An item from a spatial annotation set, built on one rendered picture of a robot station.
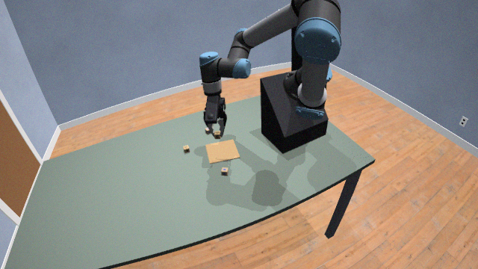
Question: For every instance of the beige flat mat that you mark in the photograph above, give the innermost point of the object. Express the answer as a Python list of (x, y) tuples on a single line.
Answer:
[(222, 151)]

